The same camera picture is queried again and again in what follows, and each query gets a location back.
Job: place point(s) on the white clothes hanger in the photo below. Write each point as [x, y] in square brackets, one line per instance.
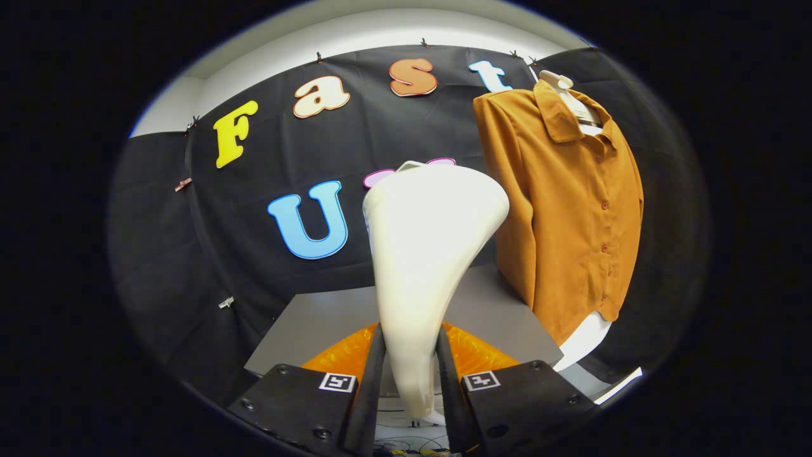
[574, 101]

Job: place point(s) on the white garment steamer head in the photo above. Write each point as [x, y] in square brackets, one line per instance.
[425, 254]

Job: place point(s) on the black backdrop cloth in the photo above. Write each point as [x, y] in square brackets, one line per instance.
[190, 254]

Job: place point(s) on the silver clip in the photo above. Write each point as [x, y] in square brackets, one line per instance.
[226, 302]

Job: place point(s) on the orange button shirt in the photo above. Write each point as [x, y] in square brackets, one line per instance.
[558, 209]

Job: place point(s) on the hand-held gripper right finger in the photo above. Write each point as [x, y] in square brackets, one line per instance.
[450, 400]

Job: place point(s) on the pink clip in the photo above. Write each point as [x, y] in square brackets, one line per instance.
[183, 185]

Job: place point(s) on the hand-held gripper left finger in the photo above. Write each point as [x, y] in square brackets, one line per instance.
[371, 393]

